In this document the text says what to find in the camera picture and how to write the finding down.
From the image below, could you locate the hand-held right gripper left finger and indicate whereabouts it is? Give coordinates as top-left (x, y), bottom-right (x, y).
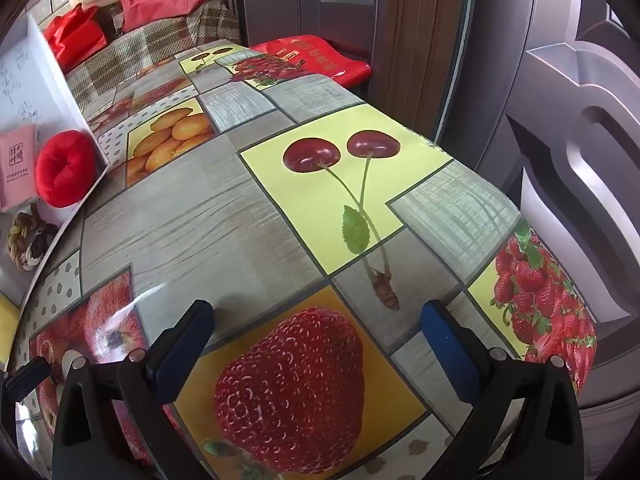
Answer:
top-left (52, 300), bottom-right (216, 480)

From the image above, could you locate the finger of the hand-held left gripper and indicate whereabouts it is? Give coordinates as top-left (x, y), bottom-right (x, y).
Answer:
top-left (2, 357), bottom-right (53, 401)

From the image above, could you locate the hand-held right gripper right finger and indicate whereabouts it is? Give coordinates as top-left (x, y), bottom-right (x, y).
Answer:
top-left (420, 300), bottom-right (583, 480)

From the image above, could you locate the yellow rectangular sponge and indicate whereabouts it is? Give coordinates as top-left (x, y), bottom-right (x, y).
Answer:
top-left (0, 292), bottom-right (21, 361)

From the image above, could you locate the tan braided rope knot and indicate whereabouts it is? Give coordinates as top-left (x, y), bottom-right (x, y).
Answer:
top-left (7, 210), bottom-right (60, 272)

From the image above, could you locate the red ball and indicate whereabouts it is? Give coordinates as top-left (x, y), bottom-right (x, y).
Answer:
top-left (37, 130), bottom-right (98, 208)

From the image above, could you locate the white cardboard box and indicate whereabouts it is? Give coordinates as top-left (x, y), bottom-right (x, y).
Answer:
top-left (0, 12), bottom-right (111, 361)

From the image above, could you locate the fruit printed tablecloth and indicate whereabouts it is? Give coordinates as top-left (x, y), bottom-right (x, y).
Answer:
top-left (10, 42), bottom-right (598, 480)

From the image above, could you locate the plaid covered box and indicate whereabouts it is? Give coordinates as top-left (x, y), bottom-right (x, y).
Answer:
top-left (65, 0), bottom-right (241, 103)

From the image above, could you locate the red gift bag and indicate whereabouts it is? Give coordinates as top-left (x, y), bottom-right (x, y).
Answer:
top-left (44, 4), bottom-right (108, 68)

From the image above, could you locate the brown panelled door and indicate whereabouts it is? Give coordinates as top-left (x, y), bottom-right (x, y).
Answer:
top-left (240, 0), bottom-right (386, 51)

